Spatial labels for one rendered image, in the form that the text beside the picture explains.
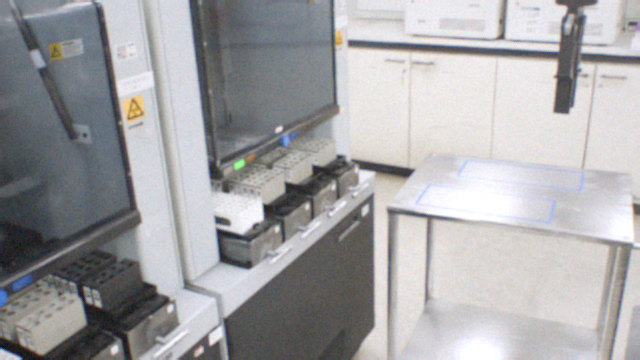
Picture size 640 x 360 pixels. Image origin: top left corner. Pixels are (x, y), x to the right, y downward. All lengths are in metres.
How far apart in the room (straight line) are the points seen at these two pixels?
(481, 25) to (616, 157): 1.01
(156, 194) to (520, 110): 2.60
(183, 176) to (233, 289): 0.30
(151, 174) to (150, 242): 0.15
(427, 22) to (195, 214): 2.47
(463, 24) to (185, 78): 2.44
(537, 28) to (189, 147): 2.45
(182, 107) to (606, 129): 2.61
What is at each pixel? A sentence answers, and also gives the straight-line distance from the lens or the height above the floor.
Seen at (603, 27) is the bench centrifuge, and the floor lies 1.00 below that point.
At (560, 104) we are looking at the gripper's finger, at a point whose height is 1.19.
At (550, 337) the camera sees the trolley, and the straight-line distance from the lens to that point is 2.13.
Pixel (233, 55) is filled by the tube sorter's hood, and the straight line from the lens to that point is 1.49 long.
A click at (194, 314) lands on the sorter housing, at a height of 0.73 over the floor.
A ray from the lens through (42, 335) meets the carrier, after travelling 1.23.
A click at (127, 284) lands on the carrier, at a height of 0.85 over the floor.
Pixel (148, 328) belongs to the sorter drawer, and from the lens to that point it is 1.30.
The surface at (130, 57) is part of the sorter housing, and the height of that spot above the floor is 1.29.
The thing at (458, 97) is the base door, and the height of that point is 0.57.
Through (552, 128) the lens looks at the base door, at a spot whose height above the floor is 0.45.
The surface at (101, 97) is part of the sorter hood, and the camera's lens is 1.21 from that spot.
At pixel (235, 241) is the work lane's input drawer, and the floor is 0.80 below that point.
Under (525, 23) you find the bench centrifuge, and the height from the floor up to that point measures 1.00.
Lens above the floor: 1.51
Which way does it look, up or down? 23 degrees down
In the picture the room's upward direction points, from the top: 2 degrees counter-clockwise
